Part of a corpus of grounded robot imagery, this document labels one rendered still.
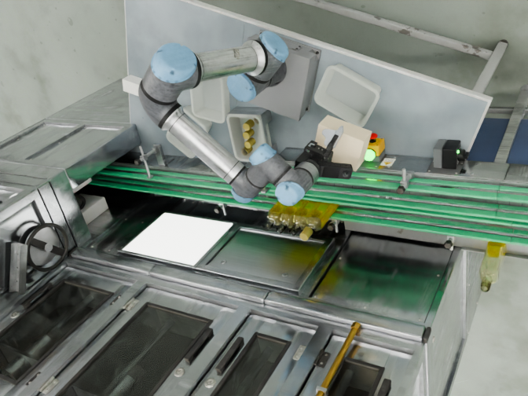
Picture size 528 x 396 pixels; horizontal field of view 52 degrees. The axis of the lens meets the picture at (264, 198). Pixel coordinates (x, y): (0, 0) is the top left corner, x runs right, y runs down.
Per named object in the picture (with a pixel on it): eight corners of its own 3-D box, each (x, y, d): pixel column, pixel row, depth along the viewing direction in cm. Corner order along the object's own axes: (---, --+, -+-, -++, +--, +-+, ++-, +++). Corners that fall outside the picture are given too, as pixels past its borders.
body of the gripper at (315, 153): (312, 138, 173) (295, 155, 164) (336, 148, 170) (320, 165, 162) (308, 157, 178) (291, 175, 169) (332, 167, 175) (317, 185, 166)
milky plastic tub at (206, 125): (175, 130, 265) (164, 137, 259) (189, 97, 249) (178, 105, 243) (202, 152, 264) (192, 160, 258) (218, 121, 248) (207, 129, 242)
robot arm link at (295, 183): (280, 178, 151) (302, 199, 151) (298, 160, 159) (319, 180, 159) (266, 192, 157) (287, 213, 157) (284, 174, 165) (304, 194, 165)
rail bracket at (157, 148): (167, 160, 272) (139, 182, 256) (159, 130, 264) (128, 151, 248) (175, 161, 270) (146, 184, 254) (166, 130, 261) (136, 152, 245)
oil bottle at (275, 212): (290, 199, 232) (266, 225, 217) (288, 187, 229) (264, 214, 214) (302, 200, 229) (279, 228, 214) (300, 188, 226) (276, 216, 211)
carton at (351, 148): (328, 115, 181) (318, 124, 176) (372, 131, 176) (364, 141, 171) (320, 144, 189) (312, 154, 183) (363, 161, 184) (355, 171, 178)
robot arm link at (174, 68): (258, 56, 195) (132, 77, 158) (279, 25, 185) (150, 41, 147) (276, 81, 193) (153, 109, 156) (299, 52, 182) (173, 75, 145)
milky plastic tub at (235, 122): (245, 152, 248) (235, 160, 242) (235, 106, 237) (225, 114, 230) (278, 154, 239) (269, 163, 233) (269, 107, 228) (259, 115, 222)
